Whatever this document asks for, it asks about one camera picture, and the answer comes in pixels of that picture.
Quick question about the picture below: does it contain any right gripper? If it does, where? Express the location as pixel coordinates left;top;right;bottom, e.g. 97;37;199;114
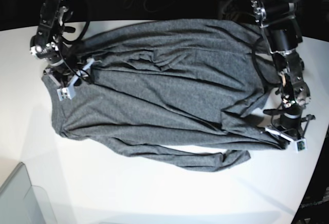
42;54;102;89

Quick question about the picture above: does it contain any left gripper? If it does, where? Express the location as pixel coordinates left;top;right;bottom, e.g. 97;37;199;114
263;104;316;148

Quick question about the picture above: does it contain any grey t-shirt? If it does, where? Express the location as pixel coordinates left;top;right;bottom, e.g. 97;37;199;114
42;19;286;172

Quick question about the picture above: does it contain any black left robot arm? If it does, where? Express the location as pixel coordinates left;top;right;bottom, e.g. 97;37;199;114
251;0;316;152

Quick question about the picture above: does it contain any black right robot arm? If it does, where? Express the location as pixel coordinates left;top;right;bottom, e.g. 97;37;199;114
30;0;93;87

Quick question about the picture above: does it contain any grey tray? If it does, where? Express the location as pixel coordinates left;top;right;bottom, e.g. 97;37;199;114
1;162;58;224

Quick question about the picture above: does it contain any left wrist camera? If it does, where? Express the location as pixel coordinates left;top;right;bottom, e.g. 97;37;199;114
293;138;307;153

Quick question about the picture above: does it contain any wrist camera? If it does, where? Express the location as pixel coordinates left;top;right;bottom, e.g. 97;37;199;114
293;138;307;153
56;59;95;103

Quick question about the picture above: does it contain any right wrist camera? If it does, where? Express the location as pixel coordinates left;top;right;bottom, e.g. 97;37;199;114
56;59;95;103

